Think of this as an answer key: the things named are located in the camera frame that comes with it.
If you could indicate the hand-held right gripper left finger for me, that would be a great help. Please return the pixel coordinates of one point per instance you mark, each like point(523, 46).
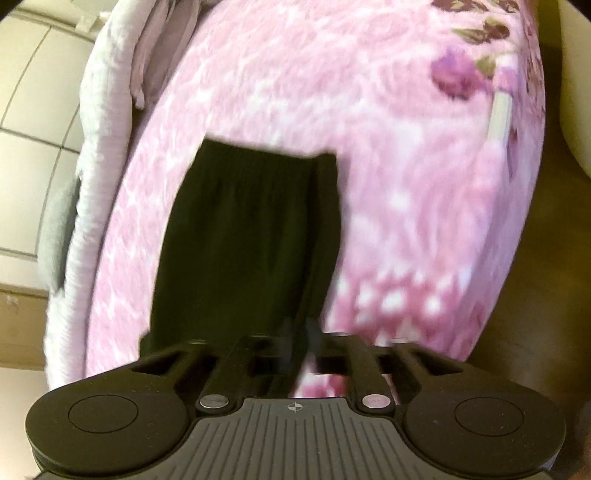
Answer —
point(221, 369)

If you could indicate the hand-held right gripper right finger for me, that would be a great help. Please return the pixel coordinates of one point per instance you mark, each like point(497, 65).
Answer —
point(364, 364)

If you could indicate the black pants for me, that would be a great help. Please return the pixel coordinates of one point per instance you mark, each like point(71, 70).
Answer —
point(244, 240)

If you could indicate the white round laundry bin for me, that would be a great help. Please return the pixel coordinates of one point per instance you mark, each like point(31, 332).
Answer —
point(577, 92)

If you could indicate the pink rose-print blanket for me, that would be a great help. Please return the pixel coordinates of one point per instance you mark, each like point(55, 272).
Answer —
point(415, 207)

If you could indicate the brown wooden furniture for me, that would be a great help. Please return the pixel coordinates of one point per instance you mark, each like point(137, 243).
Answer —
point(21, 327)

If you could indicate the grey pillow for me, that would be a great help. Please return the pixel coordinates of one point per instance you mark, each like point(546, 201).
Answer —
point(57, 235)

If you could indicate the striped white quilt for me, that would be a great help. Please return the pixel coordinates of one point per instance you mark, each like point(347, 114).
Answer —
point(106, 120)

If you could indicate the pink folded pillowcase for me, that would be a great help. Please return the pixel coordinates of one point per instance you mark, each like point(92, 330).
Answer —
point(159, 41)

